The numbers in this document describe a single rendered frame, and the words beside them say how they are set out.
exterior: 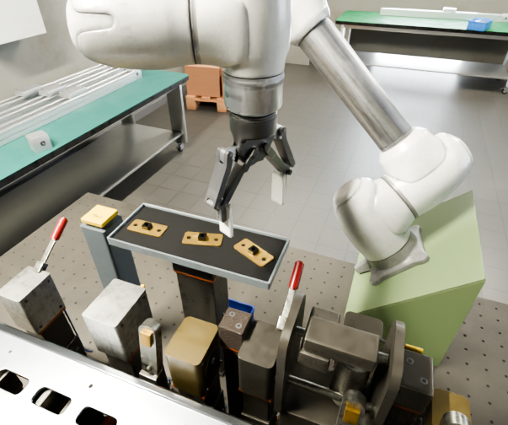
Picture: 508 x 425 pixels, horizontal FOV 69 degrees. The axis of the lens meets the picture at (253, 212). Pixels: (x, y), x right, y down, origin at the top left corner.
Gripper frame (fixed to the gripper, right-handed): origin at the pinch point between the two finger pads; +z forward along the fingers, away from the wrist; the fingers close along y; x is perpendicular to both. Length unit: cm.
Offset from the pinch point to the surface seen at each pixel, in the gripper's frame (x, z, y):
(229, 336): 6.9, 18.6, 13.2
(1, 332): -33, 26, 44
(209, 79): -297, 90, -223
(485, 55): -125, 101, -602
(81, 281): -67, 56, 20
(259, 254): 1.2, 10.2, -0.4
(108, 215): -32.9, 10.5, 15.2
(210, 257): -5.3, 10.5, 7.2
